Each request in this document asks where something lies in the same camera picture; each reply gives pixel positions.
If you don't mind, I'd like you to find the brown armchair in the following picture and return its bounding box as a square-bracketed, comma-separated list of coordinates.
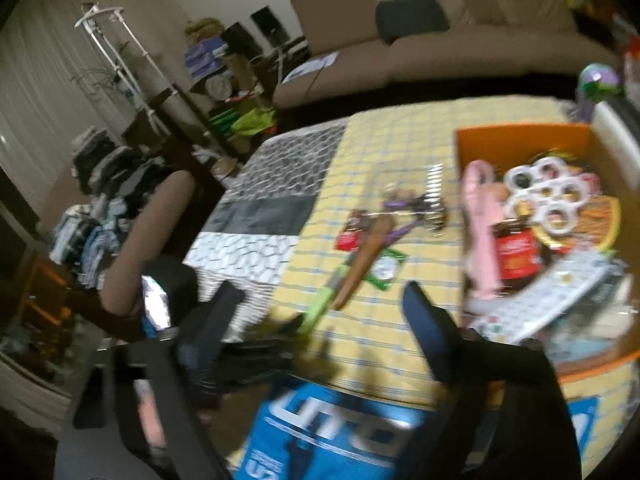
[97, 170, 198, 316]

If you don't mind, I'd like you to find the brown sofa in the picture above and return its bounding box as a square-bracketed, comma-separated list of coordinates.
[272, 0, 626, 111]

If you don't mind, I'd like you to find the grey patterned cloth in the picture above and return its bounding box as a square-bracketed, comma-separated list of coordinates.
[182, 122, 348, 341]

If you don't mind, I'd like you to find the white ring fidget toy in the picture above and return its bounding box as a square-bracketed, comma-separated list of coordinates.
[502, 157, 593, 236]

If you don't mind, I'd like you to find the small red packet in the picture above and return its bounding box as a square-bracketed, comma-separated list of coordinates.
[335, 227, 366, 253]

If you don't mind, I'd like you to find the purple keychain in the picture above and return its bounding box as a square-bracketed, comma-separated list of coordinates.
[382, 195, 431, 251]

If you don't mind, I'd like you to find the orange cardboard box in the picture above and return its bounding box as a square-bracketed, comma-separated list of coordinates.
[452, 122, 640, 386]

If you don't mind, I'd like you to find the silver comb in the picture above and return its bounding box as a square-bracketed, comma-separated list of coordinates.
[425, 162, 446, 211]

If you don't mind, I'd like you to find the green-edged packet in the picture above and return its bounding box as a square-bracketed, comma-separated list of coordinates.
[367, 247, 408, 291]

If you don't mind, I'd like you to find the pile of clothes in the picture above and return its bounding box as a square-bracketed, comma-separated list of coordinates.
[50, 127, 171, 288]

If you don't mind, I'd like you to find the clear plastic container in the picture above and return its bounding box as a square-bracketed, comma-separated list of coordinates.
[367, 167, 426, 206]

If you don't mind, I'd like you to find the paper sheet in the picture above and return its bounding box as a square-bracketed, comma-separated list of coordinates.
[282, 52, 338, 83]

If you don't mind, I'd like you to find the dark wooden cabinet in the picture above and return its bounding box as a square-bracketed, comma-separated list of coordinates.
[0, 200, 116, 431]

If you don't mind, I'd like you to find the pink plush toy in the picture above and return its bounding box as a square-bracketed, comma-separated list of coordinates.
[462, 160, 506, 296]

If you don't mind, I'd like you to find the purple green toy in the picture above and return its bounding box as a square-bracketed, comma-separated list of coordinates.
[575, 62, 626, 123]

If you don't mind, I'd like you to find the dark cushion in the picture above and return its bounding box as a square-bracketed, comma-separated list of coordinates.
[375, 0, 448, 43]

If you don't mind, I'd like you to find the red clear snack bag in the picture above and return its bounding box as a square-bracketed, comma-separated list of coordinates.
[620, 35, 640, 76]

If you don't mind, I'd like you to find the red jar with black lid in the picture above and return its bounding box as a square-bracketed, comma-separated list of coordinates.
[492, 217, 546, 286]

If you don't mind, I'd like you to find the white dotted case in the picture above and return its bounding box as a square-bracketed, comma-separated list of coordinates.
[480, 252, 616, 341]

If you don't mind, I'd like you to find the white curtain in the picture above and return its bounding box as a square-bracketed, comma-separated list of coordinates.
[0, 0, 166, 201]

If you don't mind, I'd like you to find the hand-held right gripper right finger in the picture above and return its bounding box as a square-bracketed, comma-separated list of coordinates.
[404, 281, 585, 480]

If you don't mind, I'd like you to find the wooden spoon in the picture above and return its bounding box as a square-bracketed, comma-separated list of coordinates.
[332, 212, 396, 311]

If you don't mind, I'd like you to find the green pen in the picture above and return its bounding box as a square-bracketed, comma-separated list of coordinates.
[295, 265, 346, 336]

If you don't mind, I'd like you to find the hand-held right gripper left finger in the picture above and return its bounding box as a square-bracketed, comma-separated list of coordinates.
[112, 281, 247, 480]

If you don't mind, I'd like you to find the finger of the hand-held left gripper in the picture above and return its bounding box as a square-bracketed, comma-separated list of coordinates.
[235, 312, 307, 361]

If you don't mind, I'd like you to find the black speaker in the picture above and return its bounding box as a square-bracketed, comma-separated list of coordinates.
[250, 6, 291, 43]

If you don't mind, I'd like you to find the white clothes rack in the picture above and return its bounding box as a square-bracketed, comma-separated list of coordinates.
[75, 4, 176, 136]

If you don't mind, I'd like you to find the green bag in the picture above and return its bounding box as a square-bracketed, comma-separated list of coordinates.
[210, 107, 278, 143]

